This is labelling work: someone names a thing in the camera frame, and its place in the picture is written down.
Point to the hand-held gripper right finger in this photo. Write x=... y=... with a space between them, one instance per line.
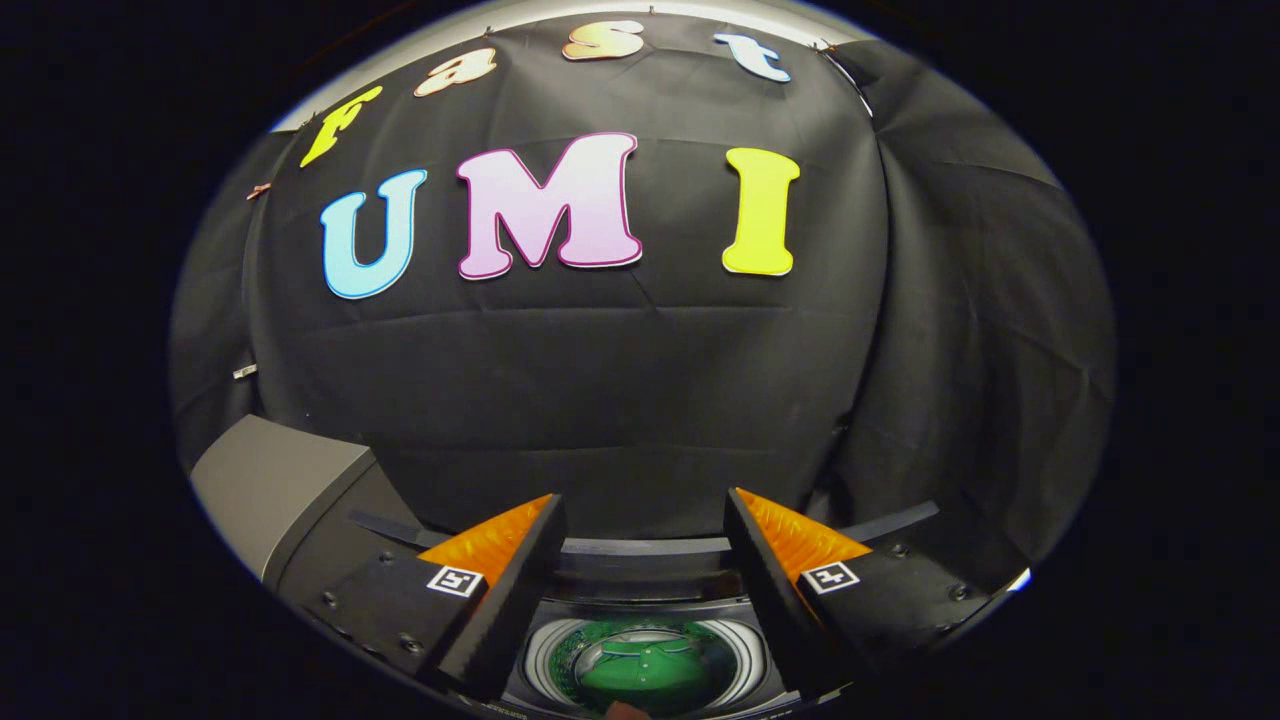
x=775 y=600

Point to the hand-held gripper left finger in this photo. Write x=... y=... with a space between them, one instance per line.
x=510 y=600

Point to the grey washing machine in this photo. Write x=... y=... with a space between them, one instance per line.
x=640 y=548

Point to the green polo shirt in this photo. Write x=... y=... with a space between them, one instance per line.
x=650 y=665

